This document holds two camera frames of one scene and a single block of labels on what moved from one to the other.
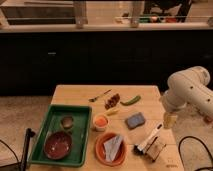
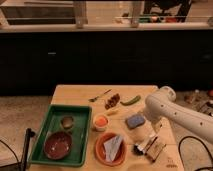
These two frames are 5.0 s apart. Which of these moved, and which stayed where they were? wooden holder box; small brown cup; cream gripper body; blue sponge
Moved: cream gripper body
Stayed: blue sponge; wooden holder box; small brown cup
